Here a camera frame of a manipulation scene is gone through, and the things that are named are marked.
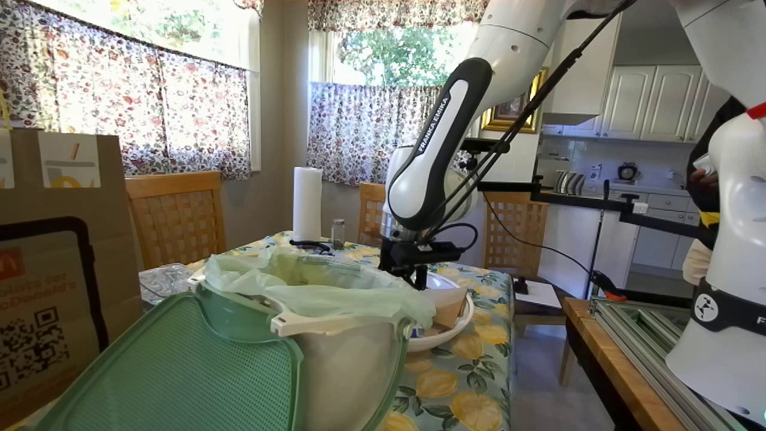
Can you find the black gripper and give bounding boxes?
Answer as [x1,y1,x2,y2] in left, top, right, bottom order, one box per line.
[378,238,440,291]

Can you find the pale green bin liner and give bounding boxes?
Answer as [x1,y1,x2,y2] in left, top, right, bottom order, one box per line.
[201,245,440,330]

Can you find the white plastic bin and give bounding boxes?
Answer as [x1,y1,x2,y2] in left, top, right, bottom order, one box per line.
[269,309,413,431]

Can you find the green ribbed bin lid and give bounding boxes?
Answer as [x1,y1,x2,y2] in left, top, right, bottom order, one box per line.
[33,287,306,431]

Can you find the small glass shaker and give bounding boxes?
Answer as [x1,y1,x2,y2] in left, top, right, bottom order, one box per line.
[329,215,351,248]

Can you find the white bowl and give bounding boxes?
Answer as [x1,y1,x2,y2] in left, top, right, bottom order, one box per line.
[402,271,480,355]

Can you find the flat black object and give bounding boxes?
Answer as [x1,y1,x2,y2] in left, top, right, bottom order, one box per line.
[287,238,336,258]

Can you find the white paper towel roll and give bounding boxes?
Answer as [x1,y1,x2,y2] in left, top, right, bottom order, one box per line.
[290,164,325,245]

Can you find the narrow floral cafe curtain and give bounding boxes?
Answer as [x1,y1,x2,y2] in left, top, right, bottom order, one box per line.
[304,78,444,197]

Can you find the lemon print tablecloth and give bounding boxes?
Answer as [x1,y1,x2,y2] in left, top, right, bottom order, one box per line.
[254,229,517,431]

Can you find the dish rack with plates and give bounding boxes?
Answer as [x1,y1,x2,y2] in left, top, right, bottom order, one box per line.
[558,169,591,198]

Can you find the thin black stand pole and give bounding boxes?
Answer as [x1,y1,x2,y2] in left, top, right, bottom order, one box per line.
[584,178,613,301]

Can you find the small round black clock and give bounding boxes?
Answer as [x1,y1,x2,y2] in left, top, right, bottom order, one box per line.
[616,161,643,186]

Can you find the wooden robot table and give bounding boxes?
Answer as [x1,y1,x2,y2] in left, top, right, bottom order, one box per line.
[560,295,689,431]

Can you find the white base cabinets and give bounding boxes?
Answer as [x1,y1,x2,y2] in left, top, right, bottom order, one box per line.
[631,190,710,273]

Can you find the floral curtain valance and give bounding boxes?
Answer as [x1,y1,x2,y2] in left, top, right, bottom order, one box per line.
[306,0,493,33]

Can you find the patterned clear plastic bag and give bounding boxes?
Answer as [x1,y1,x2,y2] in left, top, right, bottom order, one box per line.
[136,260,201,306]

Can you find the white range hood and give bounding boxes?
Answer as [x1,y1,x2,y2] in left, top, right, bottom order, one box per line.
[548,10,631,126]

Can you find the brown cardboard box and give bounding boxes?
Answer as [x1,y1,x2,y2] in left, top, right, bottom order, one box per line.
[0,126,150,343]

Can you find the wide floral cafe curtain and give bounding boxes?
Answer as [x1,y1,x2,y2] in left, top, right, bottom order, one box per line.
[0,0,254,182]

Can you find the brown paper bag QR code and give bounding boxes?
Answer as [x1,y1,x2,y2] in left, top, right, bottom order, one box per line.
[0,212,114,428]

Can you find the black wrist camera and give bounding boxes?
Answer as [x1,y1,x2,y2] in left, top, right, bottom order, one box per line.
[433,239,469,266]

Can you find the black stereo camera bar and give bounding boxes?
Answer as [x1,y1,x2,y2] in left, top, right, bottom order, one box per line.
[457,136,512,156]

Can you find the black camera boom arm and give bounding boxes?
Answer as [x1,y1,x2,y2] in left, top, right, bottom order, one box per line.
[463,151,705,239]

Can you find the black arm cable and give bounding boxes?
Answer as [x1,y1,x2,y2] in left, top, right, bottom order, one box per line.
[414,0,643,258]

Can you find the black floor cable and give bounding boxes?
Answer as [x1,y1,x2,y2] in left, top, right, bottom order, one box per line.
[485,198,698,309]

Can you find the white wall cabinets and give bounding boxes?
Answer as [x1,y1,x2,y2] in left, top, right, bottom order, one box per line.
[602,64,732,147]

